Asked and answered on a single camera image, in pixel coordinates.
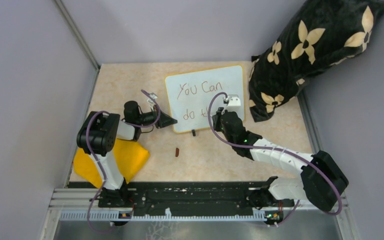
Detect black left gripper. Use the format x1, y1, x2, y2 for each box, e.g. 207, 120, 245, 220
136, 104, 178, 129

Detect yellow-framed whiteboard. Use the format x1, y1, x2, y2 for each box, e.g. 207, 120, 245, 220
164, 64, 245, 134

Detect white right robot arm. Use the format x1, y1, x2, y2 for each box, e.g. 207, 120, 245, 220
211, 107, 349, 214

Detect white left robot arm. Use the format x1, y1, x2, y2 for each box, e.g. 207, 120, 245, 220
76, 99, 178, 207

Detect yellow folded cloth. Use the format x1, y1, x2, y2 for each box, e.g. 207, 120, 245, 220
73, 139, 150, 188

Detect black floral pillow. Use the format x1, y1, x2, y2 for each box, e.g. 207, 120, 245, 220
248, 0, 384, 122

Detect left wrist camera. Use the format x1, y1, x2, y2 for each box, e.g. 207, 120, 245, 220
146, 92, 158, 108

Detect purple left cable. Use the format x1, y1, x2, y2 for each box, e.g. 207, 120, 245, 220
85, 89, 162, 233

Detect purple cable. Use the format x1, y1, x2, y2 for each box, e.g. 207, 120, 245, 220
207, 92, 343, 227
85, 89, 162, 233

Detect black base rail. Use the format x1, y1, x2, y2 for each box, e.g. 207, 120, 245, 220
59, 180, 296, 226

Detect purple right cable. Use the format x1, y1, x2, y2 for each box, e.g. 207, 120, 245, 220
207, 92, 343, 227

